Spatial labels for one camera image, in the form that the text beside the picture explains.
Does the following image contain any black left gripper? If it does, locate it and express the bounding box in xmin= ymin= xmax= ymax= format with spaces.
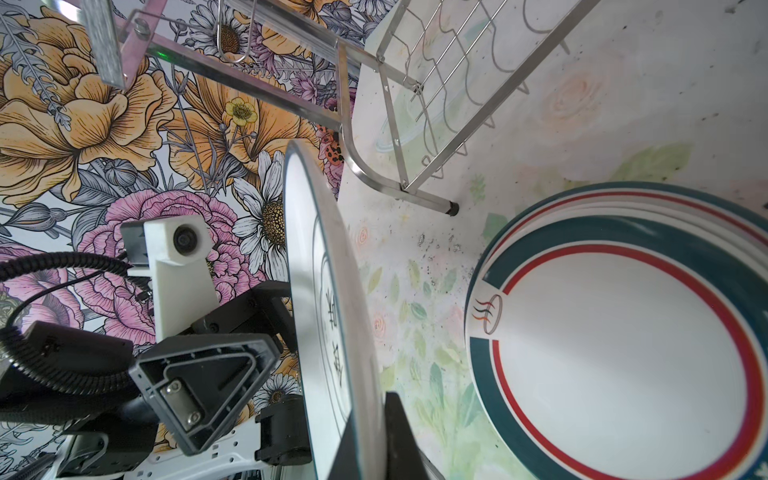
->
xmin=1 ymin=281 xmax=297 ymax=467

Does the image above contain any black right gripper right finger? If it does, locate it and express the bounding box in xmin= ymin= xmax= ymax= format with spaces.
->
xmin=384 ymin=391 xmax=444 ymax=480

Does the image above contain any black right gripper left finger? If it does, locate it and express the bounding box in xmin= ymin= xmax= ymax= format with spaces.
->
xmin=327 ymin=415 xmax=363 ymax=480

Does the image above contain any black line flower plate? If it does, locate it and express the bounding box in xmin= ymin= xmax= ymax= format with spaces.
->
xmin=284 ymin=141 xmax=387 ymax=479

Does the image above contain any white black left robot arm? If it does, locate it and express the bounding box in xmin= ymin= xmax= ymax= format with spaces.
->
xmin=1 ymin=281 xmax=312 ymax=479

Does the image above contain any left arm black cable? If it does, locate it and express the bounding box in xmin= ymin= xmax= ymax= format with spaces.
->
xmin=0 ymin=250 xmax=151 ymax=397

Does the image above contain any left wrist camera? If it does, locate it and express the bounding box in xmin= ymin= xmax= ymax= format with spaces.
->
xmin=120 ymin=215 xmax=219 ymax=342

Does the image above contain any silver wire dish rack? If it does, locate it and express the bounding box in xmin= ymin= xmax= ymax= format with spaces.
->
xmin=52 ymin=1 xmax=594 ymax=216

